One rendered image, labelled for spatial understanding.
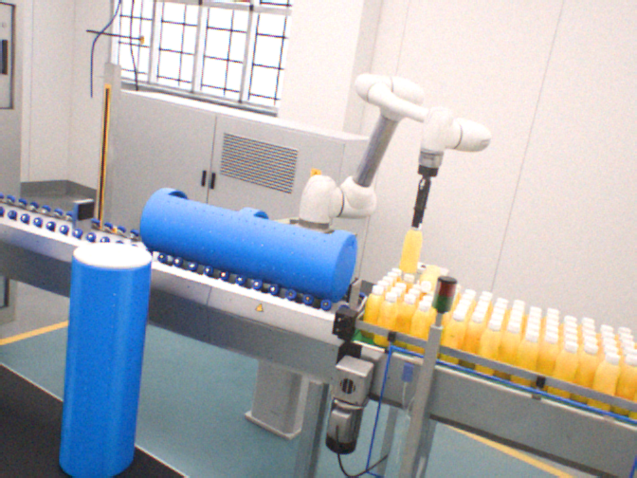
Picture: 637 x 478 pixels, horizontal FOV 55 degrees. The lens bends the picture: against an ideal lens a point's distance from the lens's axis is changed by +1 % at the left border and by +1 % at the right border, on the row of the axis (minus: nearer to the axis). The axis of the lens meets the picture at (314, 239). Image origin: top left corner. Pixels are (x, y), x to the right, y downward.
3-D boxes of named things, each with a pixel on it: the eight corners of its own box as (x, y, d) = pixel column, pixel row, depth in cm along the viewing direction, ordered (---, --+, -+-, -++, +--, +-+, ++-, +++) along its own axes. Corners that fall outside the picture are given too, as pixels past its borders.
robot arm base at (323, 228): (298, 222, 319) (300, 211, 318) (336, 231, 310) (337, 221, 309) (281, 226, 303) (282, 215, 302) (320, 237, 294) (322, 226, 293)
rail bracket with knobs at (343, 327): (338, 329, 230) (342, 304, 227) (356, 335, 228) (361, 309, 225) (329, 339, 221) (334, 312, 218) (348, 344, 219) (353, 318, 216)
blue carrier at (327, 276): (172, 247, 285) (182, 186, 280) (349, 296, 256) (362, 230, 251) (135, 254, 258) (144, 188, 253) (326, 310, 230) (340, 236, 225)
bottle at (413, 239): (419, 273, 236) (428, 229, 232) (404, 273, 233) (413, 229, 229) (409, 267, 242) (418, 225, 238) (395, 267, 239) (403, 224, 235)
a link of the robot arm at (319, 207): (293, 214, 308) (300, 171, 303) (325, 216, 316) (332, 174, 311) (306, 222, 294) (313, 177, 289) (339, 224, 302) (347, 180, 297)
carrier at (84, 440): (120, 485, 241) (141, 442, 268) (140, 273, 219) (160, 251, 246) (46, 476, 240) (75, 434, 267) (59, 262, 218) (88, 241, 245)
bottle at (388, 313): (373, 337, 228) (381, 293, 223) (391, 340, 227) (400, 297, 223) (373, 344, 221) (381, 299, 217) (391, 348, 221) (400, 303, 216)
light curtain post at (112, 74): (91, 372, 348) (112, 63, 306) (100, 375, 346) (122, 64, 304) (83, 376, 343) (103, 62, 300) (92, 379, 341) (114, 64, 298)
